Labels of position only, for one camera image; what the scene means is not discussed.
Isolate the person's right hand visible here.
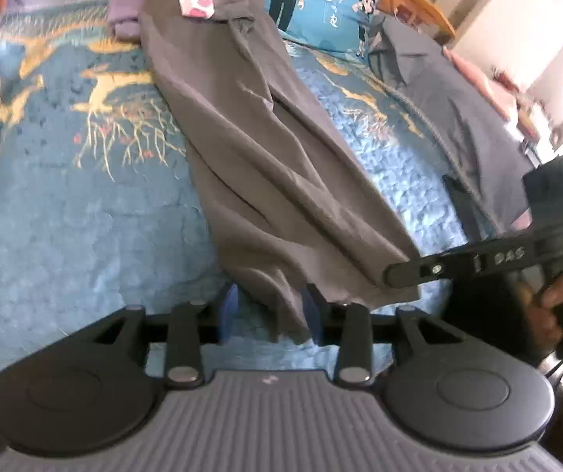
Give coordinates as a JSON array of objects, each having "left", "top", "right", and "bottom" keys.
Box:
[{"left": 515, "top": 274, "right": 563, "bottom": 368}]

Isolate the blue floral quilt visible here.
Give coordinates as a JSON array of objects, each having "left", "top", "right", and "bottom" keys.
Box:
[{"left": 0, "top": 0, "right": 467, "bottom": 374}]

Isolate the grey-blue duvet with lettering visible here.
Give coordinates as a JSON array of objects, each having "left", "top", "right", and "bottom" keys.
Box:
[{"left": 12, "top": 0, "right": 532, "bottom": 229}]

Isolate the yellow wooden stick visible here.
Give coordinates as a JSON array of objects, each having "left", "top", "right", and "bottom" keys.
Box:
[{"left": 377, "top": 0, "right": 456, "bottom": 39}]

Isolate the pink towel on duvet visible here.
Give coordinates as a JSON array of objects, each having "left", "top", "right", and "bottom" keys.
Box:
[{"left": 442, "top": 47, "right": 518, "bottom": 123}]

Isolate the folded purple garment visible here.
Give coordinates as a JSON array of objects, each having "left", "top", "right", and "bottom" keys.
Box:
[{"left": 107, "top": 0, "right": 144, "bottom": 44}]

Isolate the black cable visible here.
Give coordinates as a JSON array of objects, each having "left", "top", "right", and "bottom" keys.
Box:
[{"left": 544, "top": 352, "right": 563, "bottom": 385}]

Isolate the grey sweatshirt with print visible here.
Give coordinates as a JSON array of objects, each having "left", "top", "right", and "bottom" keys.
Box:
[{"left": 140, "top": 0, "right": 420, "bottom": 338}]

